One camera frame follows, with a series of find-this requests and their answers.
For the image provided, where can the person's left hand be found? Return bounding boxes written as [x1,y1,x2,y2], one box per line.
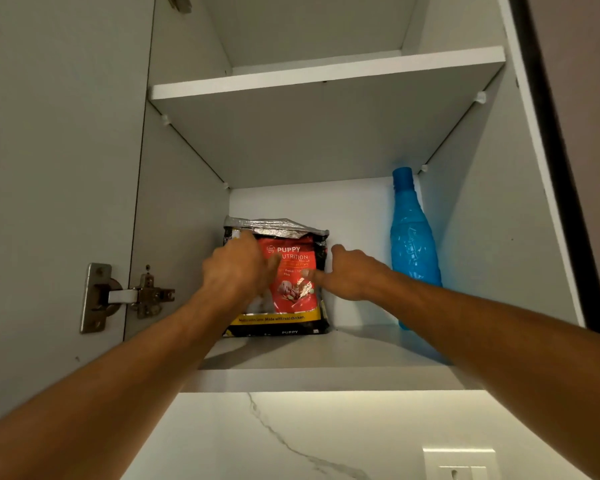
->
[199,230,283,315]

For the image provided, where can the person's right hand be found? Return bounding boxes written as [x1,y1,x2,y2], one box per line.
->
[302,244,396,301]

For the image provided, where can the red puppy food bag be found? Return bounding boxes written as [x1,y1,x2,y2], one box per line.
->
[222,216,331,339]

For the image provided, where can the blue plastic water bottle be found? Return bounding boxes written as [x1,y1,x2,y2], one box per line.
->
[389,167,443,331]

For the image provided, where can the ribbed brown cabinet door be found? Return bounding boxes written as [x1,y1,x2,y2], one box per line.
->
[0,0,156,431]

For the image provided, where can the person's right forearm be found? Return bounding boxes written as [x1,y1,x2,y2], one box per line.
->
[379,279,600,480]

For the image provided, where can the person's left forearm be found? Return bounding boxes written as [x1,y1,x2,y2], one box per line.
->
[0,289,241,480]

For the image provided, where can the white cabinet shelf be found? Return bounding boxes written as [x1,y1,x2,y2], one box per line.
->
[149,46,507,189]

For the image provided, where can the plain brown cabinet door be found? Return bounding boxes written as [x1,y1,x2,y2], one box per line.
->
[525,0,600,341]

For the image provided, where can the wall cabinet body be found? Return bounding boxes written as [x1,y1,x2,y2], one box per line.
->
[125,0,600,393]

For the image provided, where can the white wall socket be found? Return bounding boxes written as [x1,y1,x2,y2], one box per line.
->
[422,447,503,480]

